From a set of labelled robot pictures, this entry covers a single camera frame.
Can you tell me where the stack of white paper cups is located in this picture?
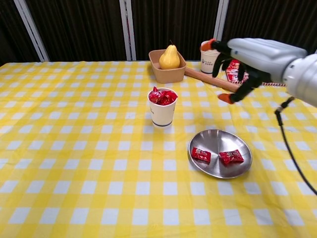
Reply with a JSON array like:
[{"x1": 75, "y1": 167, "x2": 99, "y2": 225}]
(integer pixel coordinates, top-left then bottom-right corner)
[{"x1": 200, "y1": 41, "x2": 221, "y2": 75}]

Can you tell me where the black ribbed partition panel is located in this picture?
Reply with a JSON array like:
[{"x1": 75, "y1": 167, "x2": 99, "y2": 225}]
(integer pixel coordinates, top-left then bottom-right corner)
[
  {"x1": 0, "y1": 0, "x2": 42, "y2": 66},
  {"x1": 24, "y1": 0, "x2": 127, "y2": 62},
  {"x1": 132, "y1": 0, "x2": 220, "y2": 61},
  {"x1": 221, "y1": 0, "x2": 317, "y2": 55}
]

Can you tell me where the wooden rolling pin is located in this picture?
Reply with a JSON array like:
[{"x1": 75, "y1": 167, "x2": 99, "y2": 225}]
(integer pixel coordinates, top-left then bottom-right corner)
[{"x1": 184, "y1": 67, "x2": 242, "y2": 93}]

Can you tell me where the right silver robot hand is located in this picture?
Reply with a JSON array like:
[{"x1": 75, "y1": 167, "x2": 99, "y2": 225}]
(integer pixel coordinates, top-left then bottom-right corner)
[{"x1": 201, "y1": 38, "x2": 308, "y2": 105}]

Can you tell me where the white metal partition post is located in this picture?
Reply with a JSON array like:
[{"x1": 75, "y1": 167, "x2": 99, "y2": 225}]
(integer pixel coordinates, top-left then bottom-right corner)
[
  {"x1": 119, "y1": 0, "x2": 137, "y2": 61},
  {"x1": 212, "y1": 0, "x2": 230, "y2": 43},
  {"x1": 13, "y1": 0, "x2": 50, "y2": 62}
]

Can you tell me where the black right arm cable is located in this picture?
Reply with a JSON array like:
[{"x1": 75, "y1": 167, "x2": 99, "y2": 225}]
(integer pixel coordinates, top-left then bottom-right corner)
[{"x1": 274, "y1": 96, "x2": 317, "y2": 196}]

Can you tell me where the red candy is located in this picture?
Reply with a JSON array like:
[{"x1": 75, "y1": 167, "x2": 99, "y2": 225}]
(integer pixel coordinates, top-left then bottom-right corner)
[
  {"x1": 148, "y1": 86, "x2": 164, "y2": 104},
  {"x1": 192, "y1": 146, "x2": 212, "y2": 162},
  {"x1": 219, "y1": 150, "x2": 245, "y2": 166},
  {"x1": 164, "y1": 90, "x2": 178, "y2": 102},
  {"x1": 158, "y1": 95, "x2": 173, "y2": 107}
]

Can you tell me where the round silver metal plate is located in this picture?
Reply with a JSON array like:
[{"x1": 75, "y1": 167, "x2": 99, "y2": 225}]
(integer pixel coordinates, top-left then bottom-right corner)
[{"x1": 188, "y1": 129, "x2": 253, "y2": 179}]

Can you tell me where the tan square bowl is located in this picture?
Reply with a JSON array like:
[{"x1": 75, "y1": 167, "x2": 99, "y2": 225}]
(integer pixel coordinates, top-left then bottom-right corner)
[{"x1": 148, "y1": 49, "x2": 187, "y2": 84}]

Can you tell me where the single white paper cup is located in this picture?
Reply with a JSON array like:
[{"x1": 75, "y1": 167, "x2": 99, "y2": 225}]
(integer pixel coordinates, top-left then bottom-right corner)
[{"x1": 148, "y1": 88, "x2": 179, "y2": 129}]

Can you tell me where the red spiral calendar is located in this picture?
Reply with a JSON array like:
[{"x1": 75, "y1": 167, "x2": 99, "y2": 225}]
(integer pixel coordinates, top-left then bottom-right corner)
[{"x1": 221, "y1": 59, "x2": 287, "y2": 87}]

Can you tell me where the yellow white checked tablecloth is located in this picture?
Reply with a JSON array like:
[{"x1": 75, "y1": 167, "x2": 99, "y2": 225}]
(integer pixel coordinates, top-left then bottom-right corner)
[{"x1": 0, "y1": 58, "x2": 317, "y2": 238}]

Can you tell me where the yellow pear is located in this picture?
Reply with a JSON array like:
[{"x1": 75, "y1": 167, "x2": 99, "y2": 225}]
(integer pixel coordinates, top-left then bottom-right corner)
[{"x1": 158, "y1": 40, "x2": 181, "y2": 70}]

